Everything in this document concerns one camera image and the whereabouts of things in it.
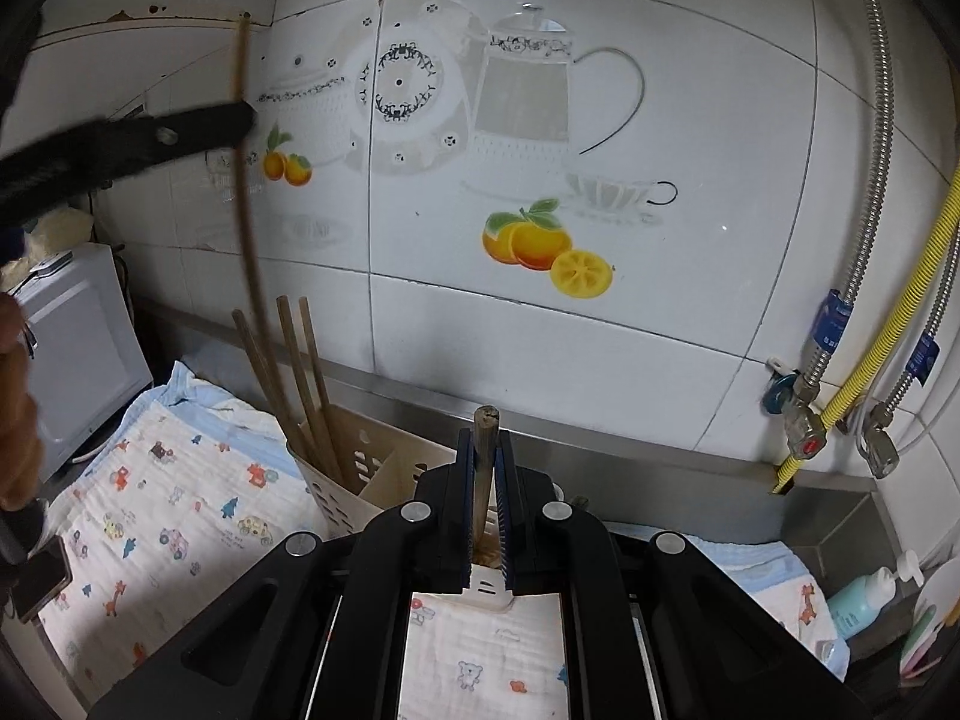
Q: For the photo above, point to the metal water valve right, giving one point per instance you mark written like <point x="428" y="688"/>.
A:
<point x="874" y="443"/>

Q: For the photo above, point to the teal soap bottle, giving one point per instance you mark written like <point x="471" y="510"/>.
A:
<point x="858" y="605"/>

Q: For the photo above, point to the metal water valve left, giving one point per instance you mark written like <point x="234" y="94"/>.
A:
<point x="790" y="396"/>

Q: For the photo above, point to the wooden chopstick in holder left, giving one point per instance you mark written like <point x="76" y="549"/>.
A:
<point x="261" y="355"/>

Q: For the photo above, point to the printed cartoon cloth mat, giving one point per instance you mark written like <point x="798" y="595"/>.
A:
<point x="197" y="487"/>

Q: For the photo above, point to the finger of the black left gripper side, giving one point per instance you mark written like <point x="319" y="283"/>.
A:
<point x="77" y="159"/>

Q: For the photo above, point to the cream plastic utensil holder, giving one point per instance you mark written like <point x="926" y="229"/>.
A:
<point x="367" y="468"/>

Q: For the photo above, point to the white microwave appliance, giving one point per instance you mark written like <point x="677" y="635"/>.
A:
<point x="86" y="362"/>

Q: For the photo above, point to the metal water valve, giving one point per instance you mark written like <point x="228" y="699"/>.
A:
<point x="790" y="396"/>
<point x="874" y="443"/>

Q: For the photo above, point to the wooden chopstick in holder right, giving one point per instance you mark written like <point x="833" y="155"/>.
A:
<point x="319" y="381"/>

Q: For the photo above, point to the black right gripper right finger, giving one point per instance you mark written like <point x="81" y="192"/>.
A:
<point x="547" y="545"/>

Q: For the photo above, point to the wooden chopstick in holder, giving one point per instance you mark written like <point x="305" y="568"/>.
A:
<point x="322" y="449"/>
<point x="319" y="381"/>
<point x="261" y="355"/>

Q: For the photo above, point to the wooden chopstick in holder middle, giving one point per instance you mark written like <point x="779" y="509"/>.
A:
<point x="322" y="449"/>

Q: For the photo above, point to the person's left hand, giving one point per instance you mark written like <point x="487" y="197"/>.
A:
<point x="21" y="450"/>

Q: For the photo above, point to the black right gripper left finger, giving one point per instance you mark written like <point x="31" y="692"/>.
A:
<point x="426" y="544"/>

